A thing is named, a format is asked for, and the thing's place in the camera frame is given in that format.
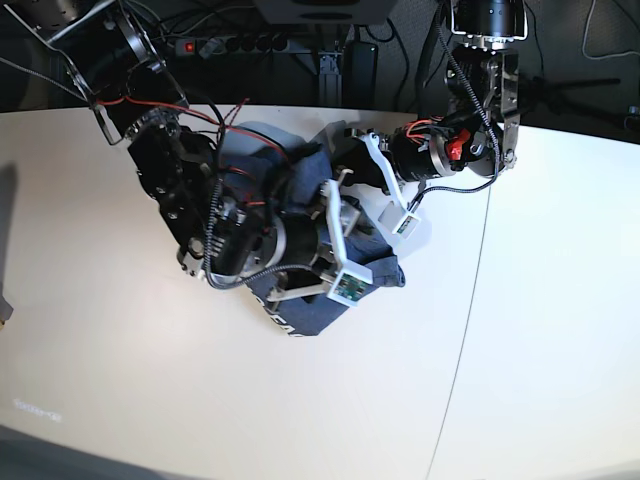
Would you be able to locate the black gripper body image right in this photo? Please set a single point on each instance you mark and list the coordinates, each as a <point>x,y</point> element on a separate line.
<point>440,153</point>

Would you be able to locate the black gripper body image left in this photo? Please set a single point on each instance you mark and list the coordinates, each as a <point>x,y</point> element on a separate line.
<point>291,240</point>

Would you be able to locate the blue T-shirt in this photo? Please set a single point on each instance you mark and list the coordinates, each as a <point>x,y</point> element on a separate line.
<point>310,185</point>

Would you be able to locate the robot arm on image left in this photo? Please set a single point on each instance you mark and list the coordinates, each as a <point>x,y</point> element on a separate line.
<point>135,99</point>

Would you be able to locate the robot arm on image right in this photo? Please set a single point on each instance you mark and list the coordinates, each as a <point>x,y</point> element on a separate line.
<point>482,74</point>

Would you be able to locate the black power adapter brick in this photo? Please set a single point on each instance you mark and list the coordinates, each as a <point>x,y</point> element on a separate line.
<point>359,74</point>

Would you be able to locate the white power strip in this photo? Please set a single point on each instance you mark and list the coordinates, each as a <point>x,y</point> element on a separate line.
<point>220,45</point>

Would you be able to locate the grey object at table edge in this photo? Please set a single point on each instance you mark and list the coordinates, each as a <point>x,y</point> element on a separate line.
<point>6,311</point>

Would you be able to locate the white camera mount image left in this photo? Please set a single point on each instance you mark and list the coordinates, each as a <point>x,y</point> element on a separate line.
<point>340,250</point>

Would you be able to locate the aluminium frame post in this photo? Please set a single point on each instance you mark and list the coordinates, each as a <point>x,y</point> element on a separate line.
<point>328,58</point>

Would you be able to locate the grey base camera housing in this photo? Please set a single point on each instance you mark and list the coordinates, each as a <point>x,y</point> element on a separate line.
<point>325,12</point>

